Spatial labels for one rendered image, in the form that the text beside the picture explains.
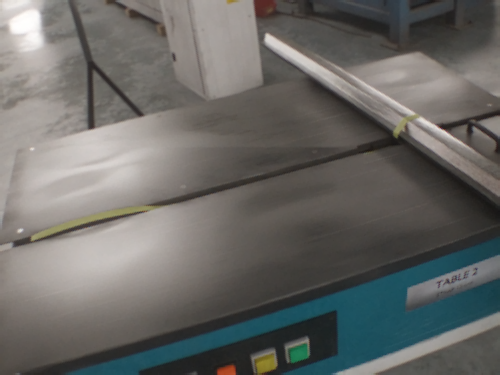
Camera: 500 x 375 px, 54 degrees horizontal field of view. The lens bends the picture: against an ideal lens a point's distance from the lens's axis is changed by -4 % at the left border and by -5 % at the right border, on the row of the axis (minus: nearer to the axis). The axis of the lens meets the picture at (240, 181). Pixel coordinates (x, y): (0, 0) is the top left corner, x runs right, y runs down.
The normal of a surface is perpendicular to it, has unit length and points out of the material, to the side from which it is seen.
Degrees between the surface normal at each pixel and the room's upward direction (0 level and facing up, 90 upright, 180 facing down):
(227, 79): 90
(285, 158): 0
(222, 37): 90
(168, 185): 0
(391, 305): 90
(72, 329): 0
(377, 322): 90
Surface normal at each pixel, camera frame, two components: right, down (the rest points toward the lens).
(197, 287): -0.14, -0.82
